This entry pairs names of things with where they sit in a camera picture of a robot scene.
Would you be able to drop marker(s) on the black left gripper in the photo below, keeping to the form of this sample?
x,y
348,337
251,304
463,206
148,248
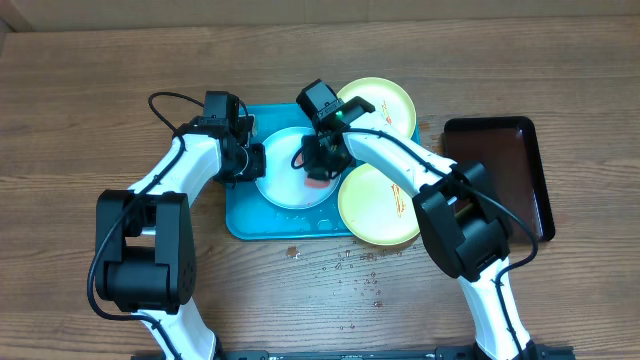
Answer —
x,y
258,170

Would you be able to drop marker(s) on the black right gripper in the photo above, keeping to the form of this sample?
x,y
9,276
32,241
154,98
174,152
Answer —
x,y
320,167

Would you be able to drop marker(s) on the pink green scrub sponge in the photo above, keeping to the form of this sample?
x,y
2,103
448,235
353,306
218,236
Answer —
x,y
316,181

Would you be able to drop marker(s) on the light blue plate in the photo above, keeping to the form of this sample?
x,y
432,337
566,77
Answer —
x,y
283,185

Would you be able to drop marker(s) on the yellow plate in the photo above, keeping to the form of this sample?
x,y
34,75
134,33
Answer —
x,y
388,98
375,209

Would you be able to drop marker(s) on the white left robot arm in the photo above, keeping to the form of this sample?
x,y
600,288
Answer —
x,y
144,267

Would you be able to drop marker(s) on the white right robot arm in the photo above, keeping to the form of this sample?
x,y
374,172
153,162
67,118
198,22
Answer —
x,y
464,228

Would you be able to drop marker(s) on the black water tray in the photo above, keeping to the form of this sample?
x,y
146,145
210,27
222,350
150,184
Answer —
x,y
508,148

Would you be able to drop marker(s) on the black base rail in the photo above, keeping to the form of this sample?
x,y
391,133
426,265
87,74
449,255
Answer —
x,y
470,352

